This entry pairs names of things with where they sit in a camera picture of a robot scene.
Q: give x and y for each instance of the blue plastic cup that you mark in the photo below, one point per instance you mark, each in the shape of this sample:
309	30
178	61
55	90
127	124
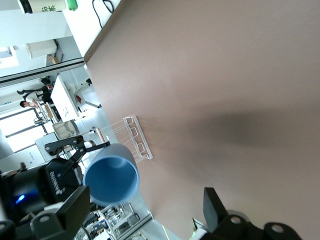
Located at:
110	180

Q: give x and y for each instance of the white box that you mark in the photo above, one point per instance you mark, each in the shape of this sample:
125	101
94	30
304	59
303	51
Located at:
41	48

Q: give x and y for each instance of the white table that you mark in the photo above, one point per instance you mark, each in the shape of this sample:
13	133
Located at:
63	97

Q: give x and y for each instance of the seated person in white shirt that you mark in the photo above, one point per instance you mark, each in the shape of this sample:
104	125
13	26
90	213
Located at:
31	98

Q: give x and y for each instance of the paper cup with green print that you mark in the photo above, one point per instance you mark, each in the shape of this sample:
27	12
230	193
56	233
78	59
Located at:
42	6

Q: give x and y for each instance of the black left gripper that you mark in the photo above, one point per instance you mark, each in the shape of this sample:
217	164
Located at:
57	180

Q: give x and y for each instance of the metal shelving unit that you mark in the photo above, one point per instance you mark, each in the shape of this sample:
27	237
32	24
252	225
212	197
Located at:
117	220

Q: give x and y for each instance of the beige office chair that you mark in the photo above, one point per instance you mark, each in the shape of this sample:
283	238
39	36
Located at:
63	128

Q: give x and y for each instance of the aluminium door rail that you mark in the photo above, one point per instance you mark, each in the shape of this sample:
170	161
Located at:
37	72

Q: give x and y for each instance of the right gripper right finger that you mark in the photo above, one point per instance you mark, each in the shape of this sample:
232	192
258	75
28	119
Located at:
212	212

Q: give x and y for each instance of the white frame with red patch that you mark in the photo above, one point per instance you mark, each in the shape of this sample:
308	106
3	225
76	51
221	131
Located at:
83	93

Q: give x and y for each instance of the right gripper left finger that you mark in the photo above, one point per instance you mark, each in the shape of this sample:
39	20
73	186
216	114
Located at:
67	215

